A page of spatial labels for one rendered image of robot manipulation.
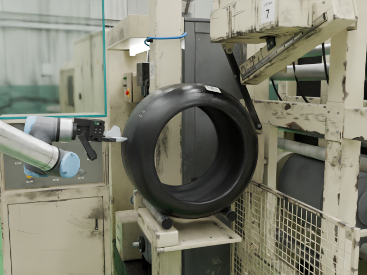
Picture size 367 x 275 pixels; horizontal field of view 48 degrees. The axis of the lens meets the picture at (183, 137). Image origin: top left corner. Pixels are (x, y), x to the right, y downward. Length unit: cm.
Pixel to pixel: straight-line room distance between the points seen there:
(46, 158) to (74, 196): 87
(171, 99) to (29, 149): 55
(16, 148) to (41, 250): 108
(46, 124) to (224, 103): 68
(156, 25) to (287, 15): 68
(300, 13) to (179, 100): 52
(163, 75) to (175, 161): 42
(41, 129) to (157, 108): 42
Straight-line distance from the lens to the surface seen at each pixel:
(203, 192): 192
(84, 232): 231
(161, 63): 192
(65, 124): 156
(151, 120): 154
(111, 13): 1110
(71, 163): 145
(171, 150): 196
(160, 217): 167
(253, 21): 161
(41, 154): 138
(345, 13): 148
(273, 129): 211
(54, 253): 234
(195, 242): 172
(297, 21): 150
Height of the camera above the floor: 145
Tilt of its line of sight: 8 degrees down
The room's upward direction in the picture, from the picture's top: straight up
